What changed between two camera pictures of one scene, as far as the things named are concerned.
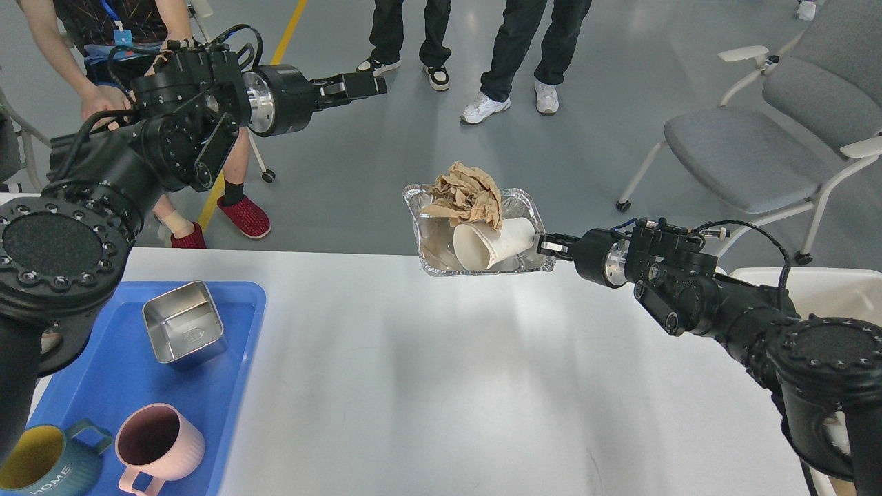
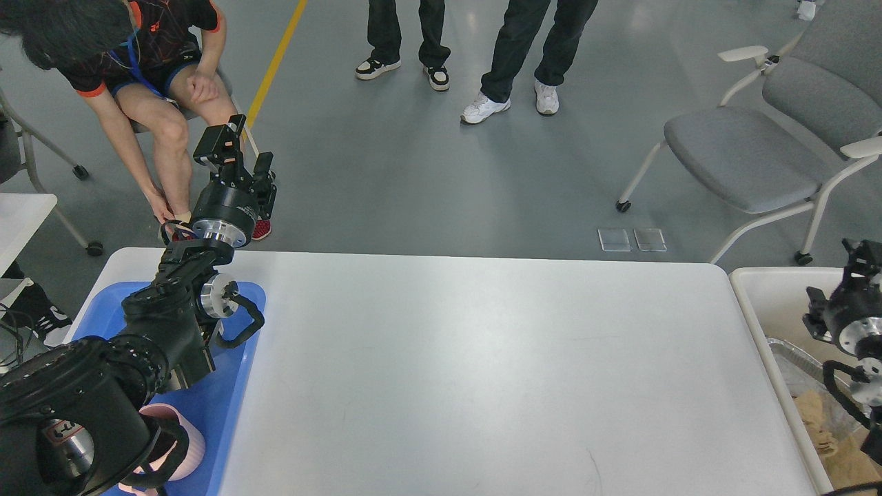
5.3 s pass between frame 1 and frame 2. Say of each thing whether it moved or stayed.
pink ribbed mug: stayed
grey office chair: stayed
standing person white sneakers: stayed
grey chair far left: stayed
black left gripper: moved
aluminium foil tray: moved
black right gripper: moved
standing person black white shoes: stayed
